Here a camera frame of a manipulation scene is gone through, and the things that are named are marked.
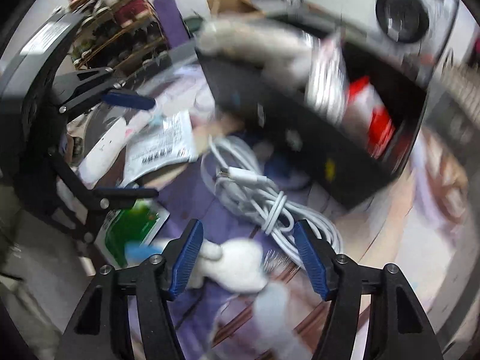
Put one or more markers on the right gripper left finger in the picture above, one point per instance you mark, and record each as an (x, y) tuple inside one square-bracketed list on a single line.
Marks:
[(99, 327)]

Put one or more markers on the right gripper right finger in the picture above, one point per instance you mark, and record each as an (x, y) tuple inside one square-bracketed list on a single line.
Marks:
[(398, 326)]

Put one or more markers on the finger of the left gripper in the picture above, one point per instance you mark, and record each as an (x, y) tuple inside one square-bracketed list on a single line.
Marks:
[(127, 99), (98, 202)]

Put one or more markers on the white medicine sachet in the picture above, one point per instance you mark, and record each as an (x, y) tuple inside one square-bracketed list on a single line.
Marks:
[(163, 142)]

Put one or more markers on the green medicine sachet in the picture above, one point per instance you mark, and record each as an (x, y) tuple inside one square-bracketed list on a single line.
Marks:
[(139, 224)]

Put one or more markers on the wooden shoe rack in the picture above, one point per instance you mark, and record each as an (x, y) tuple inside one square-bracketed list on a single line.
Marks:
[(119, 34)]

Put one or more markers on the anime printed table mat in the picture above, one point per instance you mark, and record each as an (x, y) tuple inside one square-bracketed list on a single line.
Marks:
[(417, 222)]

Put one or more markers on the purple bag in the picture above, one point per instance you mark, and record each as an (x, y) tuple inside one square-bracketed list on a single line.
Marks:
[(172, 23)]

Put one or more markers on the dark green box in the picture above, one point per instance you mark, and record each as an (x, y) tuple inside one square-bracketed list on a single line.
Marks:
[(193, 24)]

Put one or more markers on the white plush toy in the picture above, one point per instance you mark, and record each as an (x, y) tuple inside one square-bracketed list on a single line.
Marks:
[(240, 269)]

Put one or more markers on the brown cardboard box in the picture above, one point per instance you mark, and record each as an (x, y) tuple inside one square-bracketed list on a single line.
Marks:
[(234, 7)]

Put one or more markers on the black cardboard box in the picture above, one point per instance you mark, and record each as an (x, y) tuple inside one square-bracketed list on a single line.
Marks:
[(324, 151)]

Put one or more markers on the bagged white cloth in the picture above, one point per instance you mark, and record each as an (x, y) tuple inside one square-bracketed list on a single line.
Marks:
[(283, 52)]

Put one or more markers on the red white packet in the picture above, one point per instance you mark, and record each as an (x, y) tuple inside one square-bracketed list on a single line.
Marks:
[(366, 119)]

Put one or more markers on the white washing machine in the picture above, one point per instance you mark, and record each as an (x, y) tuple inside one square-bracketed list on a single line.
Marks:
[(412, 34)]

